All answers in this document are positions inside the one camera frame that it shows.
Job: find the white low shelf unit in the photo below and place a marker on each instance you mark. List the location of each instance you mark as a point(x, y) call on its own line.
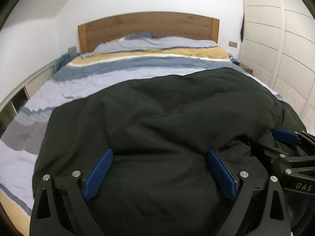
point(22, 93)

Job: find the wooden nightstand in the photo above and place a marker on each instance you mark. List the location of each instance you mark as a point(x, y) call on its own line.
point(246, 69)

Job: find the striped duvet cover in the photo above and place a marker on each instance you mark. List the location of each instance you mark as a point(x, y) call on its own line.
point(98, 78)

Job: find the wall socket plate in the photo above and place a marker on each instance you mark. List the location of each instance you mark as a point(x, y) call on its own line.
point(72, 49)
point(233, 44)

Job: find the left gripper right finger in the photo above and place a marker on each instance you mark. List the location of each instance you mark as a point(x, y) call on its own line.
point(224, 175)

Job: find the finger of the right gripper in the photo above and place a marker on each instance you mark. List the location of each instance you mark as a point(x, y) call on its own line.
point(286, 137)

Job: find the black puffer jacket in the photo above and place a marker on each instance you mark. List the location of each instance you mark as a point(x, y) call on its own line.
point(261, 208)

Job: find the blue crumpled cloth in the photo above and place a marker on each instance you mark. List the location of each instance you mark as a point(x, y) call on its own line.
point(63, 60)

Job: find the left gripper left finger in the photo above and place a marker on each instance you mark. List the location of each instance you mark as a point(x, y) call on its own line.
point(97, 173)

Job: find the white wardrobe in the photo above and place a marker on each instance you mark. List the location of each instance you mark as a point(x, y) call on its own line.
point(278, 45)

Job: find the grey-blue pillow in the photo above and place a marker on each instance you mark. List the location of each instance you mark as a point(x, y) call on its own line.
point(146, 41)

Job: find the wooden headboard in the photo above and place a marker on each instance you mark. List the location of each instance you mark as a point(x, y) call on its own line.
point(160, 24)

